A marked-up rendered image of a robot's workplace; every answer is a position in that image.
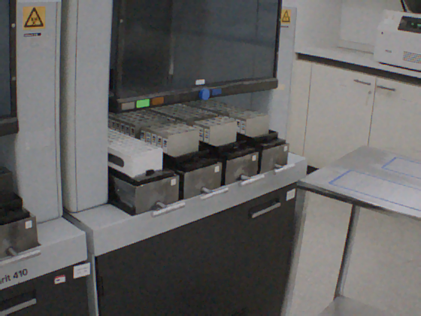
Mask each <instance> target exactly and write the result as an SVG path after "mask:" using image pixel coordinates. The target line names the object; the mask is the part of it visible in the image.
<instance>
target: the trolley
mask: <svg viewBox="0 0 421 316"><path fill-rule="evenodd" d="M297 188H298V192H297V199H296V204H295V210H294V217H293V223H292V235H291V241H290V244H289V252H288V258H287V264H286V272H285V275H284V281H283V292H282V296H281V298H280V308H279V314H278V316H289V313H290V309H291V303H292V298H293V294H294V288H295V278H296V275H297V272H298V262H299V257H300V251H301V246H302V240H303V235H304V224H305V218H306V215H307V207H308V201H309V195H310V192H312V193H315V194H318V195H321V196H327V197H329V198H333V199H336V200H338V201H341V202H345V203H347V204H348V203H349V204H352V205H353V206H352V210H351V212H350V219H349V224H348V229H347V237H346V242H345V246H344V251H343V255H342V259H341V267H340V272H339V275H338V280H337V284H336V288H335V295H334V296H333V301H331V302H330V303H329V305H328V307H327V308H326V309H324V310H323V311H322V312H321V313H320V314H319V315H318V316H398V315H395V314H391V313H390V312H387V311H384V310H380V309H379V308H375V307H374V306H370V305H368V304H365V303H363V302H359V301H357V300H354V299H351V298H348V297H346V296H342V295H343V290H344V286H345V283H346V278H347V270H348V267H349V264H350V259H351V254H352V249H353V242H354V238H355V236H356V230H357V226H358V221H359V212H360V208H364V209H365V208H366V209H368V210H371V211H374V212H377V213H381V214H385V215H387V216H389V217H395V218H397V219H399V220H405V221H407V222H410V223H415V224H416V225H419V226H421V160H416V159H413V158H410V157H407V156H402V155H399V154H396V153H391V152H389V151H386V150H381V149H378V148H375V147H369V146H367V145H362V146H361V147H359V148H357V149H356V150H354V151H352V152H351V153H349V154H347V155H345V156H343V157H341V158H338V159H337V160H335V161H333V162H331V163H329V164H328V165H326V166H323V167H322V168H320V169H318V170H316V171H315V172H312V173H310V174H309V175H306V176H304V177H303V178H301V179H299V180H297Z"/></svg>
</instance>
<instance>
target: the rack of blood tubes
mask: <svg viewBox="0 0 421 316"><path fill-rule="evenodd" d="M162 154H163V149H162V148H160V147H157V146H155V145H152V144H149V143H146V142H144V141H141V140H138V139H136V138H132V137H129V136H127V135H124V134H121V133H119V132H116V131H114V130H112V129H109V128H108V165H109V166H111V167H113V168H115V169H117V170H119V171H121V172H124V173H126V174H127V175H130V177H134V175H136V176H137V175H139V174H142V173H145V172H146V170H148V169H154V170H156V169H162Z"/></svg>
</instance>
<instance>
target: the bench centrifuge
mask: <svg viewBox="0 0 421 316"><path fill-rule="evenodd" d="M400 2H401V6H402V8H403V10H404V12H403V11H391V10H384V11H383V14H382V15H383V16H382V19H381V22H380V23H379V24H378V25H379V26H378V27H377V28H376V30H377V31H376V35H375V42H374V46H375V47H374V60H375V61H376V62H380V64H382V65H385V64H386V63H388V64H393V65H397V66H401V67H405V68H412V69H414V70H418V71H421V0H404V2H405V4H406V5H407V7H408V10H409V11H410V12H407V10H406V9H405V6H404V2H403V0H400Z"/></svg>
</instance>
